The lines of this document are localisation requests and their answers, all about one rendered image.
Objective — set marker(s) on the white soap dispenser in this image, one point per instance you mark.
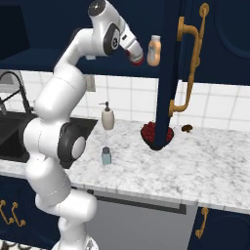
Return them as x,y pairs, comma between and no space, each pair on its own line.
107,118

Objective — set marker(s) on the dark blue closed cabinet door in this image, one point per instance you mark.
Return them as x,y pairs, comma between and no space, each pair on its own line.
221,39

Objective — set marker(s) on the dark blue base cabinet door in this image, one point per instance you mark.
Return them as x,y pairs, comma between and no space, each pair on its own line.
224,231
19,211

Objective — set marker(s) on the dark blue open cabinet door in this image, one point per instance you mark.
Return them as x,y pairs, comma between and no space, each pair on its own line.
166,74

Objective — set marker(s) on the black sink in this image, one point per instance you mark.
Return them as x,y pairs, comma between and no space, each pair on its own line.
9,136

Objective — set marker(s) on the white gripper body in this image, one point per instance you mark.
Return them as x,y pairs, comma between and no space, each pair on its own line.
134,48

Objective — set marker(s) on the dark blue wall cabinet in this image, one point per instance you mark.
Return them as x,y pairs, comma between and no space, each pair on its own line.
45,29

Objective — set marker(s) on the black tap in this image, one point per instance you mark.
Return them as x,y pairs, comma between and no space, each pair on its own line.
14,88

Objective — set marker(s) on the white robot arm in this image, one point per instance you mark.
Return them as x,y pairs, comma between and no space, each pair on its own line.
55,136

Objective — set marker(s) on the small brown round object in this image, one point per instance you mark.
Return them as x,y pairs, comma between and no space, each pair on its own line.
187,128

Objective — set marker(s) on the orange condiment bottle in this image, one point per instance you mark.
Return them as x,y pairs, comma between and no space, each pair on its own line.
154,51

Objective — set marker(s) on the grey dishwasher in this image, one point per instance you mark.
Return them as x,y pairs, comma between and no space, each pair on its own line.
140,224

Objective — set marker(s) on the pale blue shaker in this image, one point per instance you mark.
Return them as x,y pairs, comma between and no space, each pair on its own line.
106,156

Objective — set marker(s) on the white wall outlet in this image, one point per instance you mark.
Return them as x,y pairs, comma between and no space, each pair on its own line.
91,83

